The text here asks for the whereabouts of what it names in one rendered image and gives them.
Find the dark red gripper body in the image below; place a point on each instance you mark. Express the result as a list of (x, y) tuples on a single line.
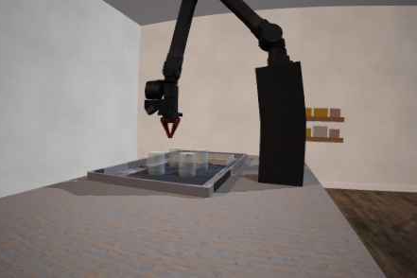
[(172, 110)]

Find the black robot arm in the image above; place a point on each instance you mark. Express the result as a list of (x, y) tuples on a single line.
[(269, 41)]

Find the white cylinder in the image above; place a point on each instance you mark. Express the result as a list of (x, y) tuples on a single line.
[(201, 158), (187, 164), (156, 163), (174, 156)]

